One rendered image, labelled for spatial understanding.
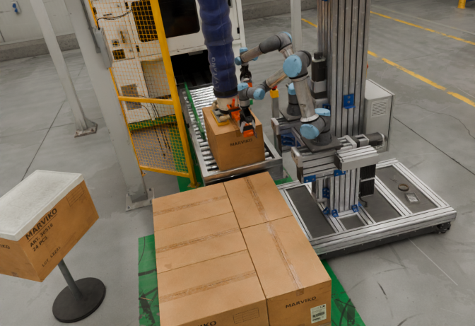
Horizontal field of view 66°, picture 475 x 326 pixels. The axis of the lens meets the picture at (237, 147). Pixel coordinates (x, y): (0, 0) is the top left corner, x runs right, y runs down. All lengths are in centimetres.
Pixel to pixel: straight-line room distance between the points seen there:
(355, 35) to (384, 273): 175
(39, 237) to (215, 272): 109
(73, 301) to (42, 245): 83
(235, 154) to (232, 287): 120
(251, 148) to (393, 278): 147
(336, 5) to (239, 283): 176
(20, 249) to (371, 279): 236
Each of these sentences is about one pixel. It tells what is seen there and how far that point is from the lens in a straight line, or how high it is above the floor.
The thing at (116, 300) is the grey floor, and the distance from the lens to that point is 320.
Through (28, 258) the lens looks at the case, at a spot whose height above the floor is 83.
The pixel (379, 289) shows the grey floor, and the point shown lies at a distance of 301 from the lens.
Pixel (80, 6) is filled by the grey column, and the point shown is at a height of 197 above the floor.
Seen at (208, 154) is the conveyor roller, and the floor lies 52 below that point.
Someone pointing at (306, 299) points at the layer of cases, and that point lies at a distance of 236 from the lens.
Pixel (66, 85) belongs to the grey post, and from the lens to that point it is 576.
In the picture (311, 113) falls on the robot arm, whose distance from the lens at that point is 231.
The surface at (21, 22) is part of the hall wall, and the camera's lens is 1206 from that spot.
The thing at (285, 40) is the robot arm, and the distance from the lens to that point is 299.
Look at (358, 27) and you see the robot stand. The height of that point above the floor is 172.
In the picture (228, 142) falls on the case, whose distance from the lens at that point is 301.
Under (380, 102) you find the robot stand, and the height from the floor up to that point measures 119.
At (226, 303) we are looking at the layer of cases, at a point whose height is 54.
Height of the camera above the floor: 233
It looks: 30 degrees down
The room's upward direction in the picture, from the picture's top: 8 degrees counter-clockwise
